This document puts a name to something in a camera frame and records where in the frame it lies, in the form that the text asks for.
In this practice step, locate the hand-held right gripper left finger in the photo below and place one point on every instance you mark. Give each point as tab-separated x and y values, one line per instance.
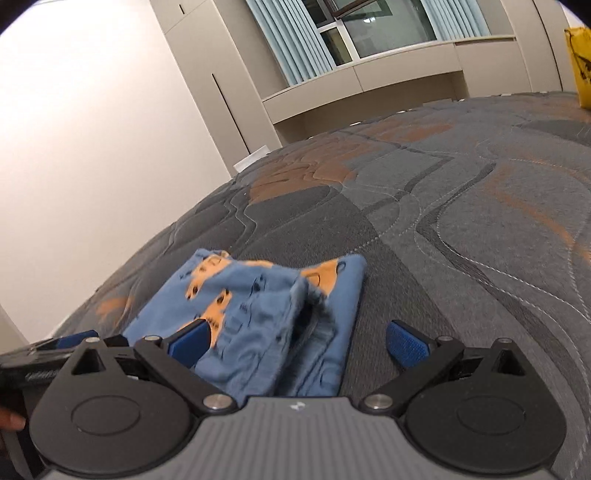
191	341

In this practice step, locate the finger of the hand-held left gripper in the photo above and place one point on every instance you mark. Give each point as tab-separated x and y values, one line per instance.
76	339

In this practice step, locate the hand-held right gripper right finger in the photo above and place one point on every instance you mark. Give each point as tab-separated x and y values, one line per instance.
408	344

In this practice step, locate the blue pants with orange print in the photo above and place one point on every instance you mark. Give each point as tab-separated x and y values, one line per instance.
258	323

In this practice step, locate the person's left hand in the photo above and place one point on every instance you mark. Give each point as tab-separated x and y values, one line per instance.
11	421

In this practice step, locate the grey orange patterned mattress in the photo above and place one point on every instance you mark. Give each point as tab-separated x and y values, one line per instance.
461	230

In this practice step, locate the beige wardrobe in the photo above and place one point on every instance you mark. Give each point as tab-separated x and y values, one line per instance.
531	46
217	78

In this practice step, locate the beige window bench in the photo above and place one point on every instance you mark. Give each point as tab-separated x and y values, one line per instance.
369	78

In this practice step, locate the window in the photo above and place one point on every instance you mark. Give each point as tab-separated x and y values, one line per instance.
369	27

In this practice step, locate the light blue curtain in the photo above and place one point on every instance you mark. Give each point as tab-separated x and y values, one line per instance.
455	18
288	37

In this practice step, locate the yellow bag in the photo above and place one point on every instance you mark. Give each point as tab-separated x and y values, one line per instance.
581	60

